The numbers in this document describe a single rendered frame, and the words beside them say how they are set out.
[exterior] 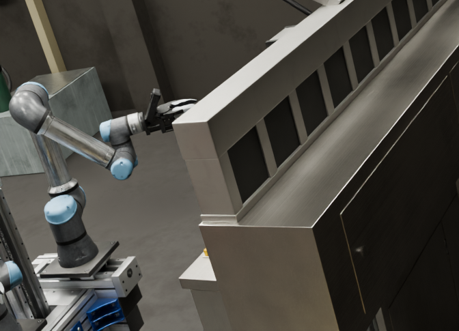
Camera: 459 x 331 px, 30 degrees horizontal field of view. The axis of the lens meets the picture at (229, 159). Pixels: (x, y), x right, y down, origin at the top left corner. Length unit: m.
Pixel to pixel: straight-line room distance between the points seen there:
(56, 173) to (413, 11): 1.44
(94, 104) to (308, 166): 5.67
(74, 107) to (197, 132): 5.59
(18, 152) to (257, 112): 5.30
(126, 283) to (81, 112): 4.20
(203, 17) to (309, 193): 5.46
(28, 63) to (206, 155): 6.59
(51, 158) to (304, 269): 1.74
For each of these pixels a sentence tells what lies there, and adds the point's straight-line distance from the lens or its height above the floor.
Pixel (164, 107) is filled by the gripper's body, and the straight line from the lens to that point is 3.13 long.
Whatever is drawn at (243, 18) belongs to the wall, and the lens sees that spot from 6.94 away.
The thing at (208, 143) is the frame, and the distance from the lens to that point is 1.58.
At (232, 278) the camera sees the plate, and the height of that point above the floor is 1.32.
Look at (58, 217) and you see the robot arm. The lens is 3.11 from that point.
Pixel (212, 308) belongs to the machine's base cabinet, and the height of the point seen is 0.80.
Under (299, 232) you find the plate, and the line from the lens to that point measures 1.56.
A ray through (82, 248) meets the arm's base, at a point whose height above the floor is 0.87.
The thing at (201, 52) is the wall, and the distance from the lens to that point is 7.19.
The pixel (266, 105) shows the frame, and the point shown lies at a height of 1.60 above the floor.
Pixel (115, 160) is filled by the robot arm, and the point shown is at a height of 1.16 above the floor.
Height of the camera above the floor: 2.14
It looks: 21 degrees down
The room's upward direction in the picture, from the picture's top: 16 degrees counter-clockwise
